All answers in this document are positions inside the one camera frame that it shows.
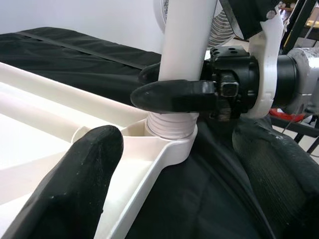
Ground red round canister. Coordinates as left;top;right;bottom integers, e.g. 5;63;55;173
270;107;305;120

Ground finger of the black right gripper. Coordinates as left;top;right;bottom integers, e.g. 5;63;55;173
131;79;216;114
138;62;161;84

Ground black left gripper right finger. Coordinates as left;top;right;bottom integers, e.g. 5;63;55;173
231;121;319;239

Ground white plastic ribbed tabletop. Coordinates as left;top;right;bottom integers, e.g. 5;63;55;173
0;61;199;239

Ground white pedestal fan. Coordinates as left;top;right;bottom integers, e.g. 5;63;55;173
152;0;236;48

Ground white plastic table leg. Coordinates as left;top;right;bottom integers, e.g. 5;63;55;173
147;0;220;140

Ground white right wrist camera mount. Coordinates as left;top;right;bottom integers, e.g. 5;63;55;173
220;0;285;119

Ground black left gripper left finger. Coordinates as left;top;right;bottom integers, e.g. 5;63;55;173
0;125;124;239

